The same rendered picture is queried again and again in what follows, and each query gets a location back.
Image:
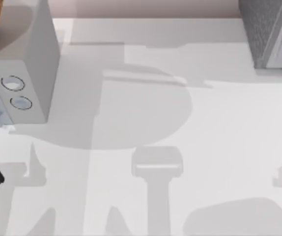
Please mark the large microwave knob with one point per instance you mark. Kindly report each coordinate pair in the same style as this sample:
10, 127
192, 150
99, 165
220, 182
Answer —
12, 83

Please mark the small microwave knob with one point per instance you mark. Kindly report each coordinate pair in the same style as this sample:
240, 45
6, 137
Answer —
21, 103

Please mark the pale microwave oven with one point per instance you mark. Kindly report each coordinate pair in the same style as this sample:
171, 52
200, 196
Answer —
33, 49

